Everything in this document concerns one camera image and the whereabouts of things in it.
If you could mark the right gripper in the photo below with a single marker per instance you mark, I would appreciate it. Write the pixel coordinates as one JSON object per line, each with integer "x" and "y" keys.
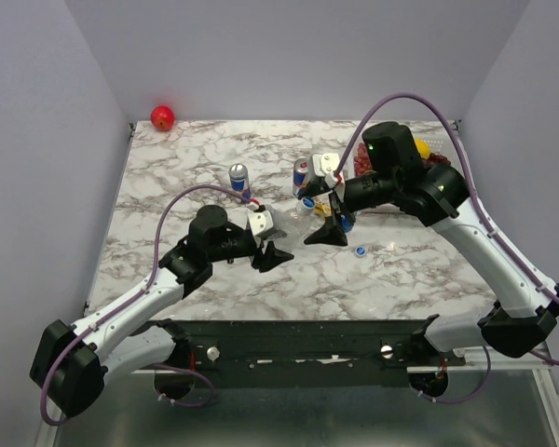
{"x": 329, "y": 234}

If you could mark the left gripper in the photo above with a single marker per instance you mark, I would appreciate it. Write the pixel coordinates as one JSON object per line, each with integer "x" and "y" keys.
{"x": 271, "y": 258}

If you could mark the blue label plastic bottle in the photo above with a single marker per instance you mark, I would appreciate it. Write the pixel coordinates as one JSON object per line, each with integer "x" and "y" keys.
{"x": 347, "y": 224}

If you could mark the clear plastic bottle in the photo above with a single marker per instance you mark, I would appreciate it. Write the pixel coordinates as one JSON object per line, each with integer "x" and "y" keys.
{"x": 292, "y": 225}

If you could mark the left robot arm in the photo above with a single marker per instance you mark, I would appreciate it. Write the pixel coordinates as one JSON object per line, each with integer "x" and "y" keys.
{"x": 74, "y": 362}

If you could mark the yellow snack packet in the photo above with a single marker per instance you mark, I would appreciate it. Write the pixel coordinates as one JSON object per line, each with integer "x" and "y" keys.
{"x": 323, "y": 210}

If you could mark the right blue energy drink can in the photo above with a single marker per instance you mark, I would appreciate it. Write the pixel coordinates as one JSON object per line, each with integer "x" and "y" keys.
{"x": 300, "y": 170}

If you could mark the blue energy drink can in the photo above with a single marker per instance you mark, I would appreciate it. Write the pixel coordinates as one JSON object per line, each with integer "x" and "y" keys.
{"x": 239, "y": 179}
{"x": 300, "y": 170}

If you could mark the red grape bunch left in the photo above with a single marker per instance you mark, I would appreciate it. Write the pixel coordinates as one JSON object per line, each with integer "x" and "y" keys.
{"x": 361, "y": 160}

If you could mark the left blue energy drink can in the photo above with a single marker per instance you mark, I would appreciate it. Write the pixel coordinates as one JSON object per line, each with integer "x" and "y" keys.
{"x": 239, "y": 179}

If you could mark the yellow mango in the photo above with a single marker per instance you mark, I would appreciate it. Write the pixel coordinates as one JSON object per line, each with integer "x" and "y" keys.
{"x": 423, "y": 149}

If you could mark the dark red grape bunch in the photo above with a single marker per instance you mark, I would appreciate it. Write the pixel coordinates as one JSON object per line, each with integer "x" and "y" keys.
{"x": 432, "y": 159}

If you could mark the white plastic basket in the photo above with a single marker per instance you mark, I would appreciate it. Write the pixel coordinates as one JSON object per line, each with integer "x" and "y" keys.
{"x": 438, "y": 144}

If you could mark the red apple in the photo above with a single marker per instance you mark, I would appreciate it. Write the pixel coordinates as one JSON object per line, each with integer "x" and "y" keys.
{"x": 162, "y": 118}

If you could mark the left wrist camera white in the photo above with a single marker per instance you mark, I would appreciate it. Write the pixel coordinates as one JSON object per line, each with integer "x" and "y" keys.
{"x": 261, "y": 224}

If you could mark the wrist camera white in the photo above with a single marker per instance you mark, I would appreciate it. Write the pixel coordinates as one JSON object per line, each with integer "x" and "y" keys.
{"x": 322, "y": 169}
{"x": 261, "y": 224}

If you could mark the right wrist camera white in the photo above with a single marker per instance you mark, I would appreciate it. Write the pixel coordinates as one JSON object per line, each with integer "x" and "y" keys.
{"x": 322, "y": 169}

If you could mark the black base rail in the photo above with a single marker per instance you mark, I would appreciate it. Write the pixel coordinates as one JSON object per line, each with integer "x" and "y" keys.
{"x": 297, "y": 354}

